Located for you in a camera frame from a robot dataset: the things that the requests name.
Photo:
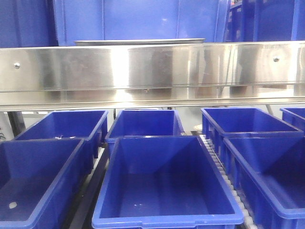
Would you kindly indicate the silver metal tray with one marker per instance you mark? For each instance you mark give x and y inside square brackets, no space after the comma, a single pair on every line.
[140,42]

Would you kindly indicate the rear centre blue bin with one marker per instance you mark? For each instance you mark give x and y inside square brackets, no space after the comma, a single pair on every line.
[144,122]

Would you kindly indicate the blue bin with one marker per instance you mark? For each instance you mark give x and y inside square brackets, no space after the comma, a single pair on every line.
[90,125]
[219,123]
[38,181]
[144,122]
[269,176]
[168,182]
[294,116]

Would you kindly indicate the rear left blue bin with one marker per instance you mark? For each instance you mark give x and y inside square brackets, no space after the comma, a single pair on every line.
[90,125]

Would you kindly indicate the rear right blue bin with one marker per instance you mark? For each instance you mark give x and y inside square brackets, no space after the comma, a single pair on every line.
[219,123]

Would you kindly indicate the front centre blue bin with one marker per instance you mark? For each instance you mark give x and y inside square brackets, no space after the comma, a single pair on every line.
[168,182]

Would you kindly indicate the large blue plastic crate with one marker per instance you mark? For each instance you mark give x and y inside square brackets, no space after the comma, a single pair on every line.
[89,20]

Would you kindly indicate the front left blue bin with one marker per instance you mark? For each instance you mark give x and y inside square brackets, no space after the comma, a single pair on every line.
[38,181]

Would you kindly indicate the front right blue bin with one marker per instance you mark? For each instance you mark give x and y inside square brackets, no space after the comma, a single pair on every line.
[269,176]

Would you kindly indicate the upper right blue crate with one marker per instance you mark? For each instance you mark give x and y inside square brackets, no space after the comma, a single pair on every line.
[266,20]

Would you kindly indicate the far right blue bin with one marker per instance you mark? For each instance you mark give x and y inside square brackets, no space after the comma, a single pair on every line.
[294,116]

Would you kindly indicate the white roller track lower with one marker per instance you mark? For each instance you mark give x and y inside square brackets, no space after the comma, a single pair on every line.
[248,220]

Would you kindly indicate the left blue plastic crate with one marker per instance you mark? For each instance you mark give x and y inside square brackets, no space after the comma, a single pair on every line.
[27,23]

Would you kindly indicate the stainless steel front rail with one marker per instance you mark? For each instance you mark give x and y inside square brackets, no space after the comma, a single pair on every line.
[167,75]

